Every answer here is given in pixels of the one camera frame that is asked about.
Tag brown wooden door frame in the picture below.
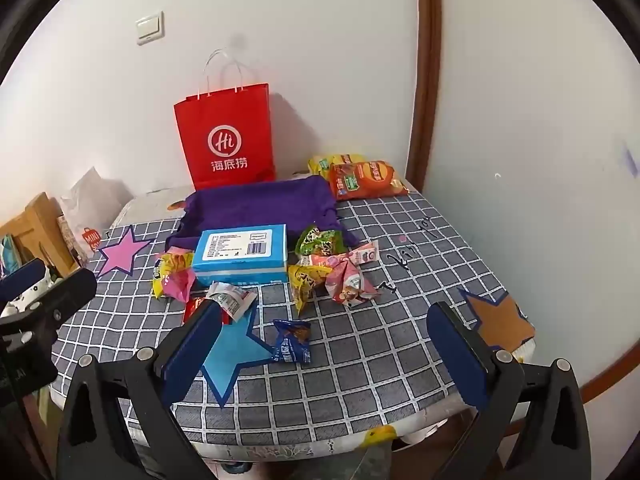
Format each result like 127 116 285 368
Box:
404 0 443 196

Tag orange chips bag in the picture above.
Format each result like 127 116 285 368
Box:
327 159 411 202

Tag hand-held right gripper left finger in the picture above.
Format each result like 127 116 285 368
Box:
56 301 223 480

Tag pink white snack packet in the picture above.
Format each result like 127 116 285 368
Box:
350 240 381 266

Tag blue snack packet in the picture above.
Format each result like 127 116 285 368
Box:
270 319 313 365

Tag purple felt tray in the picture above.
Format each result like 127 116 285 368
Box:
164 175 361 256

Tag red paper bag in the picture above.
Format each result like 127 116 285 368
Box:
174 49 277 192

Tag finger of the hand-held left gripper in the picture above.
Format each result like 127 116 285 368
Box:
0 268 98 333
0 258 47 302

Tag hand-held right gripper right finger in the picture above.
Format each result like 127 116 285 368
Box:
426 301 593 480

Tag blue cardboard box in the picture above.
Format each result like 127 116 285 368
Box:
191 224 290 286

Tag yellow chips bag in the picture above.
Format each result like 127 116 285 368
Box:
307 152 371 181

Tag white red snack packet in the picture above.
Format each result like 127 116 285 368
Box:
206 281 258 325

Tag white light switch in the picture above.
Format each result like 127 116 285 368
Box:
135 10 166 46

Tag green snack packet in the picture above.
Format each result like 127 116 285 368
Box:
294 224 346 257

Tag yellow pink snack packet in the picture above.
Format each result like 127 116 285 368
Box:
151 251 197 303

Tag white plastic bag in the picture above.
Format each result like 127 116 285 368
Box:
60 166 133 266

